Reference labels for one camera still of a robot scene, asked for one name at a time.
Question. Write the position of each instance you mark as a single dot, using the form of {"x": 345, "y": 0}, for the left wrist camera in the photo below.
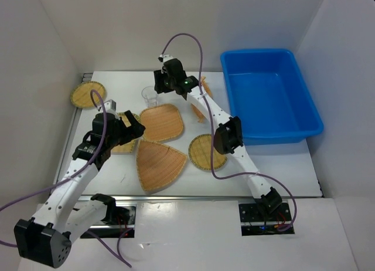
{"x": 110, "y": 105}

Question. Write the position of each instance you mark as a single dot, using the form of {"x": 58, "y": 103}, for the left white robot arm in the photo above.
{"x": 48, "y": 235}

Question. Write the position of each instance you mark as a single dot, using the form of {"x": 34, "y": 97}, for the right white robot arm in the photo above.
{"x": 227, "y": 132}

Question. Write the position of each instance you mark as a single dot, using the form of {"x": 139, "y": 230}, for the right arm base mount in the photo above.
{"x": 253, "y": 224}

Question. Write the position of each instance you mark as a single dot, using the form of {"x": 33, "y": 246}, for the round bamboo tray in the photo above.
{"x": 80, "y": 97}
{"x": 199, "y": 152}

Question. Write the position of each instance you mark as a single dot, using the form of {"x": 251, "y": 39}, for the boat-shaped orange woven basket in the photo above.
{"x": 205, "y": 86}

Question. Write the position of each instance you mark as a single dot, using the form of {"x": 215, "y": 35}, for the rounded square orange woven tray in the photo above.
{"x": 161, "y": 123}

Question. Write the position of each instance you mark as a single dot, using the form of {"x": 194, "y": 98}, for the trapezoid yellow bamboo tray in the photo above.
{"x": 128, "y": 147}

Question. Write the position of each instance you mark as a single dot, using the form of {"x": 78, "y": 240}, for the fan-shaped orange woven tray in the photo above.
{"x": 158, "y": 165}

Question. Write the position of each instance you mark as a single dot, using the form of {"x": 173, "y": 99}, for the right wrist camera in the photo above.
{"x": 164, "y": 58}

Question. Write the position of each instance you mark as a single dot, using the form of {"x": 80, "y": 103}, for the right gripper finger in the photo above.
{"x": 160, "y": 80}
{"x": 180, "y": 90}

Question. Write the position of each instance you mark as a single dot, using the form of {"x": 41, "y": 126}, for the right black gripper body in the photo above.
{"x": 169, "y": 81}

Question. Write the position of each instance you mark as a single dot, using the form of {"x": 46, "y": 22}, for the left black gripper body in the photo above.
{"x": 113, "y": 139}

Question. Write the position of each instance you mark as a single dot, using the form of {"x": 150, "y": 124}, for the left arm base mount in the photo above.
{"x": 123, "y": 222}

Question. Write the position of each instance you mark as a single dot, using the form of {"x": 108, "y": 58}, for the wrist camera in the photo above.
{"x": 110, "y": 105}
{"x": 164, "y": 58}

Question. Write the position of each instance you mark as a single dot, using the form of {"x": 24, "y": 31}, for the blue plastic bin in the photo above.
{"x": 266, "y": 90}

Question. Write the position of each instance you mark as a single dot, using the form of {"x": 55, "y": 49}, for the clear plastic cup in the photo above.
{"x": 150, "y": 96}

